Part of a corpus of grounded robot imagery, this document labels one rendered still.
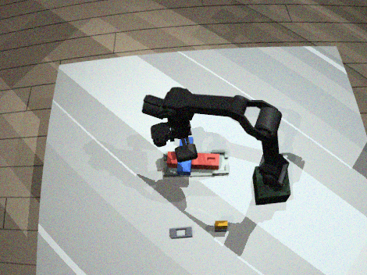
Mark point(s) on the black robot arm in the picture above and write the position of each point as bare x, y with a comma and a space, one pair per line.
179, 106

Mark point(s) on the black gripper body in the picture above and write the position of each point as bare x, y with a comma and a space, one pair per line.
188, 151

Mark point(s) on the blue rectangular block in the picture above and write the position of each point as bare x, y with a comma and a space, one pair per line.
184, 168

